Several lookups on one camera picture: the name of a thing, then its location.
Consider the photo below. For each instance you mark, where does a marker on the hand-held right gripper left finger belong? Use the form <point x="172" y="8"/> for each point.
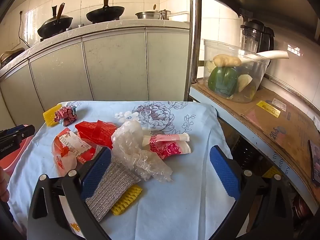
<point x="96" y="172"/>

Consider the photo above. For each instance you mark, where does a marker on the clear plastic container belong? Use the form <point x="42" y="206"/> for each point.
<point x="255" y="67"/>

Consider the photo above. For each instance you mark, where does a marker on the dark flat object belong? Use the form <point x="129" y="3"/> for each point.
<point x="315" y="160"/>

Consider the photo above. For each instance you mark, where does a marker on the red patterned wrapper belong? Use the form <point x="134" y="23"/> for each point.
<point x="65" y="115"/>

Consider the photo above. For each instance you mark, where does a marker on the red white snack packet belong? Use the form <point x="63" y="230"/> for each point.
<point x="71" y="142"/>

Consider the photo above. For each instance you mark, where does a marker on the steel pot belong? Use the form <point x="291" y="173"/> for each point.
<point x="148" y="15"/>

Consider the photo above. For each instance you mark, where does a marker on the white ladle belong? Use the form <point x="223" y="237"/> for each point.
<point x="270" y="54"/>

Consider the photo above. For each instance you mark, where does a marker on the yellow foam fruit net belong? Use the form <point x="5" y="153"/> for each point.
<point x="51" y="116"/>
<point x="125" y="201"/>

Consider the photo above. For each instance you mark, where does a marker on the red plastic bag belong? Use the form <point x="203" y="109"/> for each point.
<point x="95" y="131"/>

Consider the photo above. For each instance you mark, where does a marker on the black wok with spatula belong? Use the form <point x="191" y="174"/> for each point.
<point x="55" y="27"/>

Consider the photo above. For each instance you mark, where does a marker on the grey kitchen counter cabinet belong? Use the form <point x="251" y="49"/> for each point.
<point x="112" y="60"/>

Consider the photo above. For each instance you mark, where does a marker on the black blender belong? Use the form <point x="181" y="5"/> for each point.
<point x="260" y="36"/>

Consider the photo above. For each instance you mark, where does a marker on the steel cup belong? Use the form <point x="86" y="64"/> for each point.
<point x="165" y="14"/>

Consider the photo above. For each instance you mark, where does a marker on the white plastic box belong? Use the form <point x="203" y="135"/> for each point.
<point x="178" y="16"/>

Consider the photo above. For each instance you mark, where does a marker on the green bell pepper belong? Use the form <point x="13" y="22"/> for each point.
<point x="223" y="81"/>

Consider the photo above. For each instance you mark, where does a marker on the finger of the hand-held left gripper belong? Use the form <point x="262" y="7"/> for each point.
<point x="16" y="128"/>
<point x="25" y="132"/>

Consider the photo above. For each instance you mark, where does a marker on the person's left hand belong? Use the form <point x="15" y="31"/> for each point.
<point x="3" y="185"/>

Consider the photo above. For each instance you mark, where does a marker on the clear plastic bag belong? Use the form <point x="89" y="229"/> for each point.
<point x="135" y="150"/>

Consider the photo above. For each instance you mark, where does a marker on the pink patterned paper cup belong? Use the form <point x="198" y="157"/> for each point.
<point x="172" y="151"/>
<point x="170" y="138"/>

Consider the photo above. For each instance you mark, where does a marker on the brown cardboard sheet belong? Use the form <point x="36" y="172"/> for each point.
<point x="287" y="130"/>

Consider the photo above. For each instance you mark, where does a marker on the blue floral tablecloth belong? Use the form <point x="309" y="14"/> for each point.
<point x="175" y="205"/>

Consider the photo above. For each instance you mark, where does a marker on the silver scouring pad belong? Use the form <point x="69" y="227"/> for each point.
<point x="115" y="187"/>

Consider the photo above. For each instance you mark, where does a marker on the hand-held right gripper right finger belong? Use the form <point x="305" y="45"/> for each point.
<point x="225" y="172"/>

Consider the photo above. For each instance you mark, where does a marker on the potato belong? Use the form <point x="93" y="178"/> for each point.
<point x="227" y="60"/>

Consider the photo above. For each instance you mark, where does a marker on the translucent orange plastic wrapper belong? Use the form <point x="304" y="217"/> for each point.
<point x="63" y="162"/>

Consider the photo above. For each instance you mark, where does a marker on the pink plastic bucket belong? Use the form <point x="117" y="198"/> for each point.
<point x="17" y="162"/>

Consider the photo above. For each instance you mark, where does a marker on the pale cabbage piece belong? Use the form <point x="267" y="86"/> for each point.
<point x="244" y="82"/>

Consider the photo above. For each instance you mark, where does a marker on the steel shelf rack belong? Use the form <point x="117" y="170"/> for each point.
<point x="193" y="30"/>

